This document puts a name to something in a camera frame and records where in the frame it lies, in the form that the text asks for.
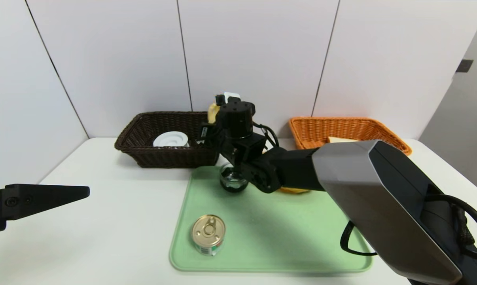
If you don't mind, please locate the white plastic spool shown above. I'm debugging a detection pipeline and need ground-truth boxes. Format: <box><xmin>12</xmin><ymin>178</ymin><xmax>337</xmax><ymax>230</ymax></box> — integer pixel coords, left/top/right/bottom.
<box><xmin>152</xmin><ymin>131</ymin><xmax>189</xmax><ymax>148</ymax></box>

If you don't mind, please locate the pasta spoon with green handle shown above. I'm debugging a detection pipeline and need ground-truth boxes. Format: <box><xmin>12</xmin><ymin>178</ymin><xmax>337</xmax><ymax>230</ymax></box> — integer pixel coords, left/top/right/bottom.
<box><xmin>207</xmin><ymin>102</ymin><xmax>220</xmax><ymax>125</ymax></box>

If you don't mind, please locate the dark brown wicker basket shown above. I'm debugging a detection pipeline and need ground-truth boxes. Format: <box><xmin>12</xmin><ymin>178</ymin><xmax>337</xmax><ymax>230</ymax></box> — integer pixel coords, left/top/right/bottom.
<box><xmin>114</xmin><ymin>111</ymin><xmax>219</xmax><ymax>169</ymax></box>

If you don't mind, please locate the orange wicker basket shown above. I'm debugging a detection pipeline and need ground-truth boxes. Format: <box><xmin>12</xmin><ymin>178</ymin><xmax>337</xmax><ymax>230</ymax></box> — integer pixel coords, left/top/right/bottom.
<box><xmin>289</xmin><ymin>116</ymin><xmax>412</xmax><ymax>156</ymax></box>

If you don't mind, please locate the tin can with gold lid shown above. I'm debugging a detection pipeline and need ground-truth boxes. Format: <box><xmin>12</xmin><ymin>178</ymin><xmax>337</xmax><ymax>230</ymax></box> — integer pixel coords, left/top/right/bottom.
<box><xmin>190</xmin><ymin>214</ymin><xmax>226</xmax><ymax>257</ymax></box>

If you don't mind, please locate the light green plastic tray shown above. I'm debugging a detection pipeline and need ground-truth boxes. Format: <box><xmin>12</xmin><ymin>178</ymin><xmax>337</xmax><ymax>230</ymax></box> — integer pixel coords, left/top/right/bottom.
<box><xmin>169</xmin><ymin>165</ymin><xmax>373</xmax><ymax>274</ymax></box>

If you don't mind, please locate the glass cup with black handle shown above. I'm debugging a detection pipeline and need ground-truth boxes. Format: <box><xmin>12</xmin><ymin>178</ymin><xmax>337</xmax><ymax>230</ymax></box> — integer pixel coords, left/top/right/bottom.
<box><xmin>219</xmin><ymin>163</ymin><xmax>250</xmax><ymax>194</ymax></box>

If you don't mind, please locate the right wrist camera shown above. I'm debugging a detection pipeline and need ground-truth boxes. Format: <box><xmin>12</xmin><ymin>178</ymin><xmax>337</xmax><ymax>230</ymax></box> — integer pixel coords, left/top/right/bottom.
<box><xmin>216</xmin><ymin>92</ymin><xmax>242</xmax><ymax>105</ymax></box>

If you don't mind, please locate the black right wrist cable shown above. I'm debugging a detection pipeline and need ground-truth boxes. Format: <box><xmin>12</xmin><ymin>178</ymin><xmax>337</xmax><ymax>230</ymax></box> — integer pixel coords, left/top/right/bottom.
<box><xmin>254</xmin><ymin>123</ymin><xmax>280</xmax><ymax>149</ymax></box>

